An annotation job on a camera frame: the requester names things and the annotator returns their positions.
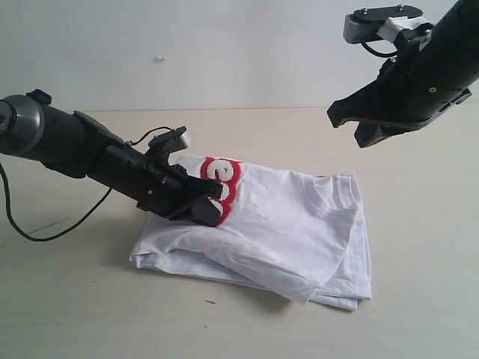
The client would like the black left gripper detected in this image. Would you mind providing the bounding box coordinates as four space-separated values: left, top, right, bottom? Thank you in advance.
135 156 223 227

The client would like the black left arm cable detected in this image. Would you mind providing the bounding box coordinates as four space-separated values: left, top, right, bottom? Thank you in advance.
0 129 177 243

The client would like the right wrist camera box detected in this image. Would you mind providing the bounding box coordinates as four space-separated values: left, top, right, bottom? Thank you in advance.
343 4 430 44

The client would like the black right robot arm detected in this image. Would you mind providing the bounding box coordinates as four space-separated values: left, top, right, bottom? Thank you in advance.
327 1 478 148

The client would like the white t-shirt red lettering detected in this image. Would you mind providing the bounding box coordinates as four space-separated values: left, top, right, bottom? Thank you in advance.
129 156 372 311

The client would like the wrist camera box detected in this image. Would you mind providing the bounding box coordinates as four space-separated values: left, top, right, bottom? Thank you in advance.
343 4 430 44
148 126 190 156

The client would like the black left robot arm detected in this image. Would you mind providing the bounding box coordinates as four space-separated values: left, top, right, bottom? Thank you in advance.
1 89 222 227

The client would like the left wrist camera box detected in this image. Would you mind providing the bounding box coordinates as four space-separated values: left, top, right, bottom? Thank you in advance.
148 126 190 156

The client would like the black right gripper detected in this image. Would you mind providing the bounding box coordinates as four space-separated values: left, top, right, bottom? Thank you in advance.
326 33 472 148

